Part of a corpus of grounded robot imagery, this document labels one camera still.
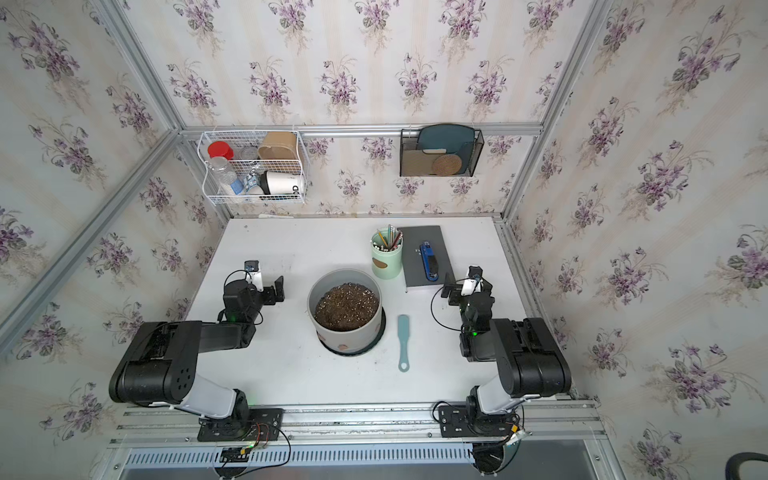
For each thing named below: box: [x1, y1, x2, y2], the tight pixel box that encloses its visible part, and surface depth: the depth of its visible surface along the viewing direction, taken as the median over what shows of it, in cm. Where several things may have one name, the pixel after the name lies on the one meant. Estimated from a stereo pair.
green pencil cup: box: [371, 227, 403, 280], surface depth 97 cm
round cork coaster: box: [432, 154, 462, 177], surface depth 100 cm
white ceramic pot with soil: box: [307, 268, 383, 354], surface depth 85 cm
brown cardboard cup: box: [258, 131, 298, 160], surface depth 92 cm
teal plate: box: [417, 124, 475, 174], surface depth 94 cm
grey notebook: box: [398, 225, 456, 287], surface depth 102 cm
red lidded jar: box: [208, 141, 235, 160], surface depth 94 cm
